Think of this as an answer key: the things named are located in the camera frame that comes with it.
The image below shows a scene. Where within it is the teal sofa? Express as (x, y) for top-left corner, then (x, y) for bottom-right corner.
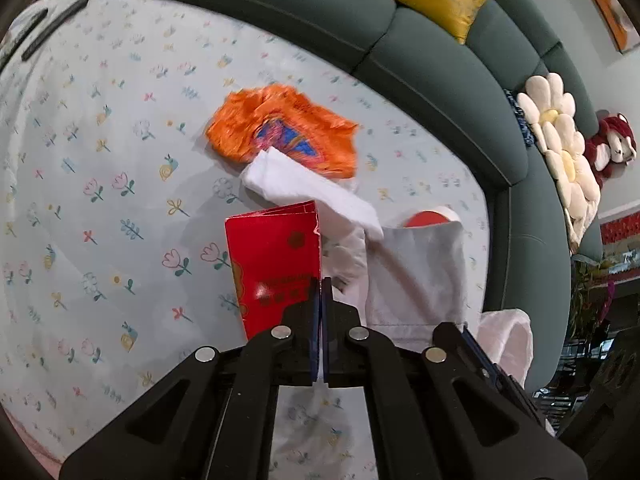
(67, 0), (603, 406)

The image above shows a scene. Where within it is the floral pale blue tablecloth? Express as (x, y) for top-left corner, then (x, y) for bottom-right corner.
(0, 0), (491, 480)

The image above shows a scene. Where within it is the white tissue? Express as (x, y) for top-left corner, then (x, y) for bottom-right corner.
(240, 149), (385, 241)

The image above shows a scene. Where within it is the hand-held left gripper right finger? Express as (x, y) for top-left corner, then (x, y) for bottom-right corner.
(321, 277), (588, 480)

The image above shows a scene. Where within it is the red teddy bear plush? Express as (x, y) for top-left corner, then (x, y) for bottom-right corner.
(585, 112), (638, 181)

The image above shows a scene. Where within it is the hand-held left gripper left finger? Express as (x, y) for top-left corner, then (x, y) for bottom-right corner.
(59, 278), (321, 480)

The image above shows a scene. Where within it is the framed orange wall picture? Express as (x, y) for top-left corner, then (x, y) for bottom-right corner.
(586, 0), (640, 55)

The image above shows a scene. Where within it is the small red white paper cup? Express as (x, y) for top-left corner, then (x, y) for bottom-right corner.
(402, 206), (461, 231)

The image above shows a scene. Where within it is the grey cloth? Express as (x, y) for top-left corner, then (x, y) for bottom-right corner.
(364, 220), (468, 351)

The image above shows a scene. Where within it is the cream daisy plush cushion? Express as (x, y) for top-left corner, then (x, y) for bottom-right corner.
(545, 115), (602, 221)
(517, 74), (577, 153)

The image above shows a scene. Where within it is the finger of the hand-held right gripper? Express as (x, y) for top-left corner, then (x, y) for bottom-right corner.
(432, 322), (557, 439)

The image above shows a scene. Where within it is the blue knitted cloth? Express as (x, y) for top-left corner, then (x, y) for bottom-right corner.
(502, 89), (536, 148)

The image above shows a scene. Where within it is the potted plant with flowers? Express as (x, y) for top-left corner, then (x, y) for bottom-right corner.
(570, 260), (617, 341)

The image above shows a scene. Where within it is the red wall poster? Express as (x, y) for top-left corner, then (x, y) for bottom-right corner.
(600, 212), (640, 273)

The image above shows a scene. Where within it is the black remote control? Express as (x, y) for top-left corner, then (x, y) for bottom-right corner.
(22, 0), (90, 61)

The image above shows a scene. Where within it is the red envelope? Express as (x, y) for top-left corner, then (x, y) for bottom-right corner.
(224, 201), (322, 341)

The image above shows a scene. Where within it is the orange patterned cloth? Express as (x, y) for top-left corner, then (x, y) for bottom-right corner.
(206, 85), (361, 179)

